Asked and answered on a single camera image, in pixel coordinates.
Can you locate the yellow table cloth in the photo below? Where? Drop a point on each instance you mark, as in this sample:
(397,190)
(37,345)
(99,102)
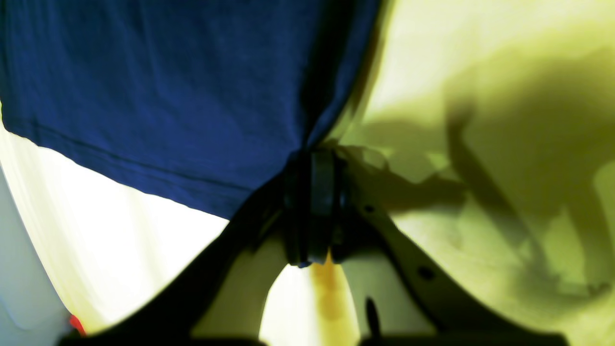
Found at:
(485,130)

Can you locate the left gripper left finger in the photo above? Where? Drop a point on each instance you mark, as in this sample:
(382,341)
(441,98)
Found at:
(218,300)

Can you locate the left red black clamp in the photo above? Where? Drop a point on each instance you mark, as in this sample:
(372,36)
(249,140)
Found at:
(77,326)

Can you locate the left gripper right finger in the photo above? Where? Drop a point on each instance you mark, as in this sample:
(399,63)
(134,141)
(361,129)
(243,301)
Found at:
(400,295)

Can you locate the dark navy T-shirt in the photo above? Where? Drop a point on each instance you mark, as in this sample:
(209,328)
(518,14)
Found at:
(197,101)

